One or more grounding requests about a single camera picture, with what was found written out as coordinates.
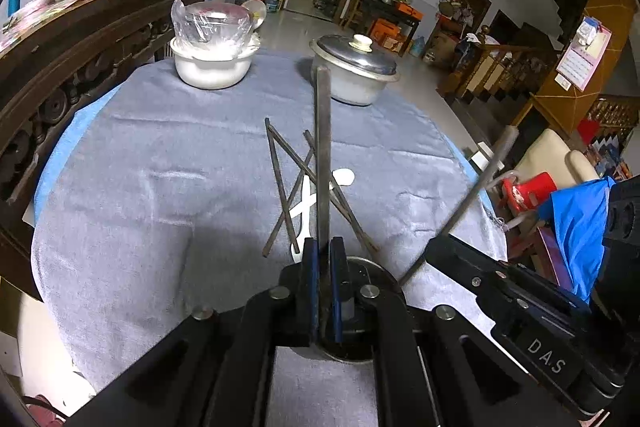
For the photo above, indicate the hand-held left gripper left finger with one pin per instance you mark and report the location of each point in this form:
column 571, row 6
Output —
column 312, row 292

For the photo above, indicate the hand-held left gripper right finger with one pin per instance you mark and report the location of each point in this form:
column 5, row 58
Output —
column 334, row 292

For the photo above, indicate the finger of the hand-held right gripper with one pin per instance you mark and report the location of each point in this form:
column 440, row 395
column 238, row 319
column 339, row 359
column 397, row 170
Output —
column 480, row 267

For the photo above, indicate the round metal utensil holder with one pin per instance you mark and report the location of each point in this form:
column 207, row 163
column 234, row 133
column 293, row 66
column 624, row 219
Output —
column 382, row 277

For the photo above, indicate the dark grey chopstick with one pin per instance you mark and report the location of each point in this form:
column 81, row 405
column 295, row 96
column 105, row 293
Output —
column 289, row 207
column 475, row 197
column 324, row 157
column 292, row 202
column 278, row 172
column 350, row 212

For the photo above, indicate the red plastic stool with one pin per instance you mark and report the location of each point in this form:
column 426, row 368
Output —
column 530, row 192

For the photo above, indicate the beige chair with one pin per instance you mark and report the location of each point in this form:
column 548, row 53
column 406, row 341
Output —
column 545, row 152

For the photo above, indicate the grey tablecloth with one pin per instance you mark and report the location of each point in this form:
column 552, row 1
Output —
column 175, row 182

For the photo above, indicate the metal pot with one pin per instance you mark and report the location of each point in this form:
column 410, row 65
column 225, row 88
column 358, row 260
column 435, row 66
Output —
column 350, row 89

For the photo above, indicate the wooden stair railing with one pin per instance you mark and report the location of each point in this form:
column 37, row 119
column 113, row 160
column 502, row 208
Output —
column 500, row 62

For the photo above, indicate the metal pot lid white knob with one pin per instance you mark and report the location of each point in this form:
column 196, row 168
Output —
column 355, row 57

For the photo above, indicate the white pot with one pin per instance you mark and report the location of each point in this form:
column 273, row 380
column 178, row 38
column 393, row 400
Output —
column 210, row 74

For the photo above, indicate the orange box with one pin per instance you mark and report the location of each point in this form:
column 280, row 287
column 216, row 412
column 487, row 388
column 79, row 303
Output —
column 385, row 32

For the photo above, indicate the dark wooden table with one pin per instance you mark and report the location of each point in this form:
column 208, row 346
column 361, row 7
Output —
column 395, row 14

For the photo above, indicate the plastic wrapped bowl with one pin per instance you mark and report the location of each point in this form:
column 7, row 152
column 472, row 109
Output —
column 215, row 24

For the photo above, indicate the white dish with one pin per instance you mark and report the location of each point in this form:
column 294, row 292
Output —
column 257, row 12

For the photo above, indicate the orange wooden stair panel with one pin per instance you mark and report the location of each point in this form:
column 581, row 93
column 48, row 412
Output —
column 605, row 7

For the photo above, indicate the light blue under cloth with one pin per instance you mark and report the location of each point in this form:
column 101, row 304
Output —
column 57, row 152

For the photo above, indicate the carved dark wooden sideboard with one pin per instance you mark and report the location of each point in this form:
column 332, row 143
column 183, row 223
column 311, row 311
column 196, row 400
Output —
column 75, row 57

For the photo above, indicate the floral table cover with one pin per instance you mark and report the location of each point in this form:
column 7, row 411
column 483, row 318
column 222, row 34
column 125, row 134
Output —
column 30, row 17

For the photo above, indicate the wall calendar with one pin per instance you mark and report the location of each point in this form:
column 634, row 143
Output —
column 582, row 57

